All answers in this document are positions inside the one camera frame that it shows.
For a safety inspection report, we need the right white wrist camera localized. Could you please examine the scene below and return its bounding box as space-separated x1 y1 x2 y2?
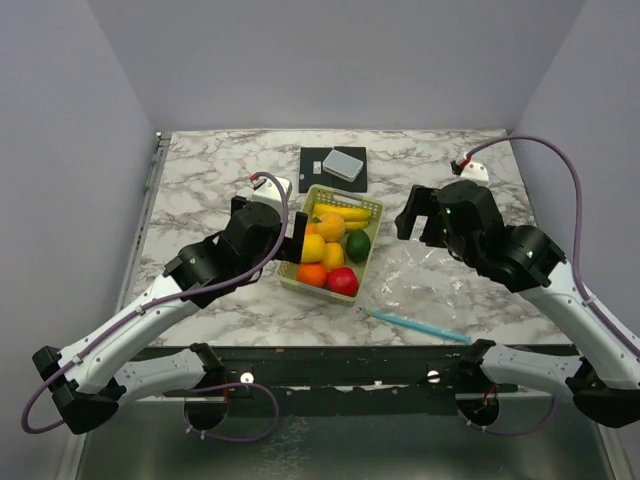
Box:
450 157 489 184

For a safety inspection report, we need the black metal base rail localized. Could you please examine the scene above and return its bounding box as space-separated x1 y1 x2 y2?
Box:
115 340 583 430

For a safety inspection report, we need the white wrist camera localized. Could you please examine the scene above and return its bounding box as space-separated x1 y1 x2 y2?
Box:
250 176 292 214
450 157 489 184

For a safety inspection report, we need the orange tangerine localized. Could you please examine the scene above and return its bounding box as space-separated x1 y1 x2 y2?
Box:
296 263 327 288

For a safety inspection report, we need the black flat box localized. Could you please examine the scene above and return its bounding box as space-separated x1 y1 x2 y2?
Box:
298 146 368 193

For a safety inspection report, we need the yellow lemon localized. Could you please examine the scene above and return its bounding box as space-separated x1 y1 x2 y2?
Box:
301 234 326 264

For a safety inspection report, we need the yellow banana bunch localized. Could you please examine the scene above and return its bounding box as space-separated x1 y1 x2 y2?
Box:
312 203 372 232

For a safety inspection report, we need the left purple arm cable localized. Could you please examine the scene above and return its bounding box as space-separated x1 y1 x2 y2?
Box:
20 172 290 434

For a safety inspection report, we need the clear zip top bag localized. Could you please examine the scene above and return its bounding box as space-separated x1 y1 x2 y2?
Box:
352 236 492 346

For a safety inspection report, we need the yellow orange mango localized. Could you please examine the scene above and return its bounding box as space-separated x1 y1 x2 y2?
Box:
322 242 345 272

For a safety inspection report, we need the red apple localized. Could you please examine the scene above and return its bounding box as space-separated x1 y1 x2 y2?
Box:
327 267 359 297

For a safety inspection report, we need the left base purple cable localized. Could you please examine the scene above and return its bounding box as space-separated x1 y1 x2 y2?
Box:
183 382 280 444

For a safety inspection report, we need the pale green plastic basket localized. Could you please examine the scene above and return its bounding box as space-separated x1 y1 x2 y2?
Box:
277 185 384 307

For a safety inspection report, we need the grey white small box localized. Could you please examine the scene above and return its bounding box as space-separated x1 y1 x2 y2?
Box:
322 149 364 183

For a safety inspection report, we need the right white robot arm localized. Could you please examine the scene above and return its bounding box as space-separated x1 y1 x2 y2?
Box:
395 180 639 428

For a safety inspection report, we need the green lime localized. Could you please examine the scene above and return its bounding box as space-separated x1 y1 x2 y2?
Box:
345 229 371 263

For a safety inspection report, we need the orange yellow peach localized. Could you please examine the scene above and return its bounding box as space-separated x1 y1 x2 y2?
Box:
313 212 346 242

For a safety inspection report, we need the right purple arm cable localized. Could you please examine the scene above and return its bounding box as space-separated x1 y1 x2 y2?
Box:
462 135 640 356

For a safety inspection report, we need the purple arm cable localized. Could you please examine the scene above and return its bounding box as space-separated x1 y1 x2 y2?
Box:
20 172 290 434
462 135 640 356

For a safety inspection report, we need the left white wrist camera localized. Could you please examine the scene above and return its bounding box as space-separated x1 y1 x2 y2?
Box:
250 176 292 214

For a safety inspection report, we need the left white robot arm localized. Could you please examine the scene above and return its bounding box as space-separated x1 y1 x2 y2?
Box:
33 196 308 435

